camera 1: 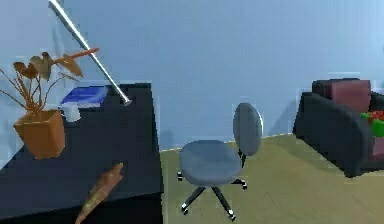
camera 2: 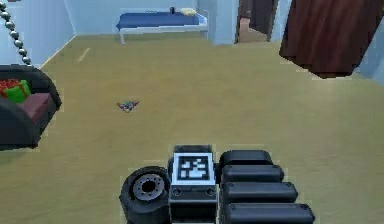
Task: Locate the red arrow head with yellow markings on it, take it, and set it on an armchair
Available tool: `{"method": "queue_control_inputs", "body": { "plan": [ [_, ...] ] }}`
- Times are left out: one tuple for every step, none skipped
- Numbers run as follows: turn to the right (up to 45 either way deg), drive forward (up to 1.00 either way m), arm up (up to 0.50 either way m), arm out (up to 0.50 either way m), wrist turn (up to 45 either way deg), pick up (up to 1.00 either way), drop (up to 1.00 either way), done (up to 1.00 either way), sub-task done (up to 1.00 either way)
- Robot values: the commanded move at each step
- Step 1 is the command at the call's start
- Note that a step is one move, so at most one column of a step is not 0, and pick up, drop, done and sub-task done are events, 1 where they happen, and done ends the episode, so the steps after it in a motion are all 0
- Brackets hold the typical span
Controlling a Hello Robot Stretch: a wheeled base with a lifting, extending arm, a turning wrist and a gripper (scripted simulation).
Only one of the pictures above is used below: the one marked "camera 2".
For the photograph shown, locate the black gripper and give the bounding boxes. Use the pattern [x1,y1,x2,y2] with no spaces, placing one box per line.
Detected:
[119,165,172,224]

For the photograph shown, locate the red arrow head yellow markings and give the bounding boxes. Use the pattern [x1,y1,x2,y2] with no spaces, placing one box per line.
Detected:
[116,100,140,114]

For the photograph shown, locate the black armchair with maroon cushion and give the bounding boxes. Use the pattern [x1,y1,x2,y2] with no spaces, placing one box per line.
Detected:
[0,64,63,152]

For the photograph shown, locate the green and red gift box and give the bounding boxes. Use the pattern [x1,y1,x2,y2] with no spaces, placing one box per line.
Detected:
[0,79,32,104]

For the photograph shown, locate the bed with blue blanket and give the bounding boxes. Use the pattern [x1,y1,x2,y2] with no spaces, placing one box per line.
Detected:
[115,11,209,45]

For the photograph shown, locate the yellow pillow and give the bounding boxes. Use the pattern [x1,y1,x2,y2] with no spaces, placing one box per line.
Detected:
[180,7,198,17]

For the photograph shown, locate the silver beaded lamp pole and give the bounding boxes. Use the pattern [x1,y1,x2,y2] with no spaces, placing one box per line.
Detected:
[0,0,33,66]

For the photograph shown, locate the dark brown room door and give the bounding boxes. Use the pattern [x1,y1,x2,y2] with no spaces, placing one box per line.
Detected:
[238,0,280,44]

